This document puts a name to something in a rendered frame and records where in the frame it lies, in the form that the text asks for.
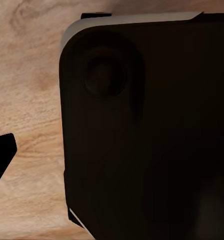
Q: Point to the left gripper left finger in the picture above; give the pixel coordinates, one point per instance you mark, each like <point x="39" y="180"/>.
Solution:
<point x="8" y="149"/>

